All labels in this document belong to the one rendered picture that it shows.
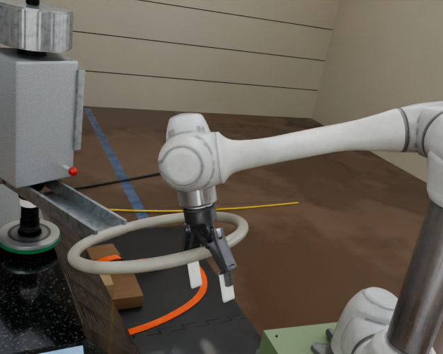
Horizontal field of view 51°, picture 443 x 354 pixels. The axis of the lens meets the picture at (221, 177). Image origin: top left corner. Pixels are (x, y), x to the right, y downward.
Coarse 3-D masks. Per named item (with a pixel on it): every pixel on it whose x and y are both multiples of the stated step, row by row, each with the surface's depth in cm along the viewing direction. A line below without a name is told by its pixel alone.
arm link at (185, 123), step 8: (176, 120) 102; (184, 120) 101; (192, 120) 101; (200, 120) 102; (168, 128) 103; (176, 128) 101; (184, 128) 100; (192, 128) 101; (200, 128) 102; (208, 128) 104; (168, 136) 103
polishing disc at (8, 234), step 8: (8, 224) 178; (16, 224) 179; (40, 224) 181; (48, 224) 182; (0, 232) 171; (8, 232) 172; (16, 232) 173; (48, 232) 177; (56, 232) 178; (0, 240) 168; (8, 240) 168; (16, 240) 169; (24, 240) 169; (32, 240) 170; (40, 240) 171; (48, 240) 172; (56, 240) 175; (16, 248) 165; (24, 248) 166; (32, 248) 167; (40, 248) 168
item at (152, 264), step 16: (128, 224) 146; (144, 224) 148; (160, 224) 150; (240, 224) 124; (80, 240) 132; (96, 240) 137; (240, 240) 118; (160, 256) 105; (176, 256) 105; (192, 256) 106; (208, 256) 109; (96, 272) 108; (112, 272) 106; (128, 272) 105; (144, 272) 105
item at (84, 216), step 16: (16, 192) 163; (32, 192) 155; (64, 192) 164; (80, 192) 159; (48, 208) 151; (64, 208) 156; (80, 208) 158; (96, 208) 153; (64, 224) 147; (80, 224) 141; (96, 224) 149; (112, 224) 149
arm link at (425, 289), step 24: (432, 144) 93; (432, 168) 92; (432, 192) 92; (432, 216) 95; (432, 240) 95; (432, 264) 96; (408, 288) 102; (432, 288) 98; (408, 312) 103; (432, 312) 100; (384, 336) 111; (408, 336) 104; (432, 336) 104
